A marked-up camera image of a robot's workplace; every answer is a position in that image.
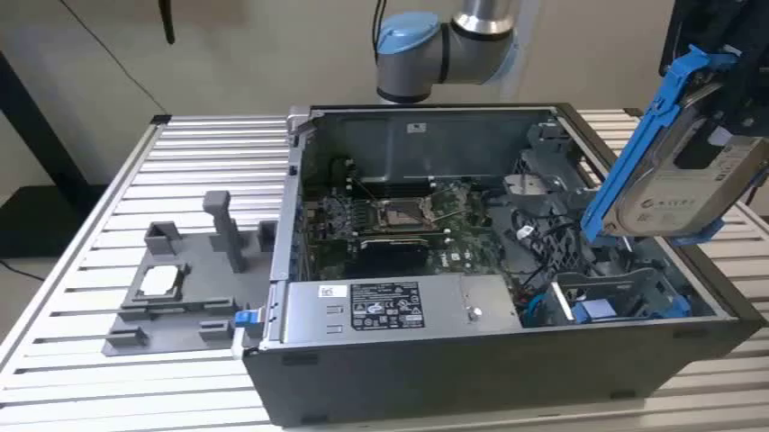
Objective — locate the black open PC case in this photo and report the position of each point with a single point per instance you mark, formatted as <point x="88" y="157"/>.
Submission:
<point x="421" y="382"/>

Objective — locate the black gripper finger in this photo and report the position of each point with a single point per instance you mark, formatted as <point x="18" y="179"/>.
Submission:
<point x="703" y="148"/>

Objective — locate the silver power supply unit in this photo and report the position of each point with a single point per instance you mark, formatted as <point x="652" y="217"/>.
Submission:
<point x="433" y="324"/>

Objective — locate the grey parts rack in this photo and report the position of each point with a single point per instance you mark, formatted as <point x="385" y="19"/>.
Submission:
<point x="198" y="279"/>

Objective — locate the silver CPU chip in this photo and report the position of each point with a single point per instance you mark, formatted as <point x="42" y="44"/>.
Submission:
<point x="159" y="281"/>

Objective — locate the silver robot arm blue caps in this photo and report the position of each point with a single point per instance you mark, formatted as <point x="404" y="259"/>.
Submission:
<point x="421" y="67"/>

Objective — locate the black stand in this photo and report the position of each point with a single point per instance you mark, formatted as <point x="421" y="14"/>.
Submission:
<point x="42" y="220"/>

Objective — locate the blue case latch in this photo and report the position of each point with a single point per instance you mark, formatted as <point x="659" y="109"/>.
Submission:
<point x="243" y="319"/>

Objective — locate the hard disk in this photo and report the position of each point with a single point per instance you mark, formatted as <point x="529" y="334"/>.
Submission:
<point x="661" y="202"/>

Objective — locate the black graphics card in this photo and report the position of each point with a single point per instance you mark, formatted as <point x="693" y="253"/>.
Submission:
<point x="393" y="256"/>

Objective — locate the grey plastic bracket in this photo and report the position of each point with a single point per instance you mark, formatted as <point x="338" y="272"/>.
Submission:
<point x="541" y="180"/>

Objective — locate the blue disk carrier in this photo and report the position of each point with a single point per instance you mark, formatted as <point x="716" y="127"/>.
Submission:
<point x="593" y="311"/>

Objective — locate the CPU socket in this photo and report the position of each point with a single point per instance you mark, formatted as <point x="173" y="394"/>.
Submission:
<point x="400" y="216"/>

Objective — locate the green motherboard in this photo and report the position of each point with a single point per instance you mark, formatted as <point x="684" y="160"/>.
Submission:
<point x="469" y="243"/>

